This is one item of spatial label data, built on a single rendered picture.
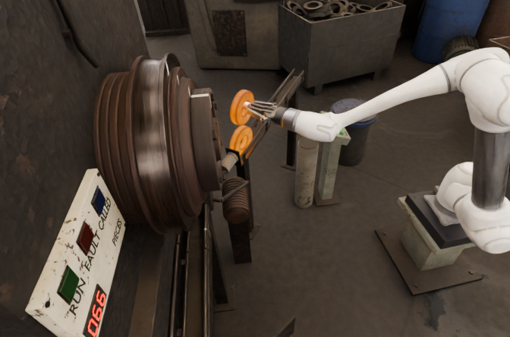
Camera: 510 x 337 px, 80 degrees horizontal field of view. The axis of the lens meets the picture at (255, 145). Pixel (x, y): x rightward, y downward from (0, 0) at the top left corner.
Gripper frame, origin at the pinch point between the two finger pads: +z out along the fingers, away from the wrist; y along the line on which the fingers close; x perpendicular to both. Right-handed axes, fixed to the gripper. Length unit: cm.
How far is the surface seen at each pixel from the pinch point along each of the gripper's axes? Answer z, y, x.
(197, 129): -20, -53, 31
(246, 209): -12.8, -21.4, -40.9
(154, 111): -15, -60, 39
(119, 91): -3, -58, 39
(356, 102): -34, 101, -48
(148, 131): -16, -63, 36
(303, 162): -23, 28, -49
